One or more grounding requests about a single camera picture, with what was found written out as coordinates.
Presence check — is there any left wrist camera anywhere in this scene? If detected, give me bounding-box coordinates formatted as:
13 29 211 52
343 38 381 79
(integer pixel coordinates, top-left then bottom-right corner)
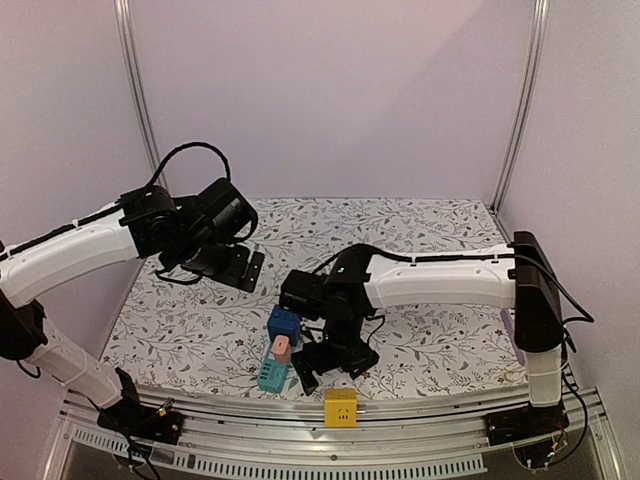
196 178 258 244

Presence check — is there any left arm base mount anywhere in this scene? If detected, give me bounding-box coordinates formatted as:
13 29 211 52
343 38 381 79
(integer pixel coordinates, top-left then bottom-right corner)
97 398 185 445

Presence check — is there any right aluminium frame post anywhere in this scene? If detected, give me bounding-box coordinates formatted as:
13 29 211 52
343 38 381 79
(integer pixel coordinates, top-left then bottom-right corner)
490 0 550 217

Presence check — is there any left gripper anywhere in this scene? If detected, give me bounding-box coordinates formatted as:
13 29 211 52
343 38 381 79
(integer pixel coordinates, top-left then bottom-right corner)
174 232 264 292

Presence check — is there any aluminium frame post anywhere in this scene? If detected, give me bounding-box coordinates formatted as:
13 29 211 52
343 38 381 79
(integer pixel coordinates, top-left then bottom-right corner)
113 0 162 171
490 0 550 217

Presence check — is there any aluminium front rail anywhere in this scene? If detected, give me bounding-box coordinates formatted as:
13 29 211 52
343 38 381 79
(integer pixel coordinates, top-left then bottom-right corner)
44 389 640 480

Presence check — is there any yellow cube socket adapter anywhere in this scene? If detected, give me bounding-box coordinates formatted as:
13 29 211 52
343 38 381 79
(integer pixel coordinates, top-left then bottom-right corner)
324 388 358 428

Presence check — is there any purple power strip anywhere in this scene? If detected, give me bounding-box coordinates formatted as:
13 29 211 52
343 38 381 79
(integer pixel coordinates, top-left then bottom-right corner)
499 307 527 369

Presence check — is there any left aluminium frame post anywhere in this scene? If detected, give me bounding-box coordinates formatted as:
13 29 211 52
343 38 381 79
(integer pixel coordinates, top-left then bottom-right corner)
113 0 162 171

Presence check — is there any teal power strip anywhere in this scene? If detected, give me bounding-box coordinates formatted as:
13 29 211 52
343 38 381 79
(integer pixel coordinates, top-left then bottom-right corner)
257 344 300 394

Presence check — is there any pink plug adapter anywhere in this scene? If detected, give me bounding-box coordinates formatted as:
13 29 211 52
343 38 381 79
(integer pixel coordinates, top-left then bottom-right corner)
271 335 292 364

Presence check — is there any blue cube socket adapter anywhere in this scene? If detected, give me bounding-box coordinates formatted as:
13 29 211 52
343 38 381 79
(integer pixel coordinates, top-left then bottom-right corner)
267 305 301 347

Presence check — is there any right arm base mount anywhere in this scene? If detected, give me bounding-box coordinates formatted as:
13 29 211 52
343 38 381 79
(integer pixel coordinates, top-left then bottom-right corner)
483 401 570 446

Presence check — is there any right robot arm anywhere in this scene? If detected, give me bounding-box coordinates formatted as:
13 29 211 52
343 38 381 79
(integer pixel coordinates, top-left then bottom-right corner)
279 231 594 436

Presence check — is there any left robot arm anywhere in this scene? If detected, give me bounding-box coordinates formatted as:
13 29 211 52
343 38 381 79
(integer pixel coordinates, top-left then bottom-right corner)
1 168 264 434

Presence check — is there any floral table mat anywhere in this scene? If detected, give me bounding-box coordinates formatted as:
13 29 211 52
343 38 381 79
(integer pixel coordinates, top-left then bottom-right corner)
101 199 527 402

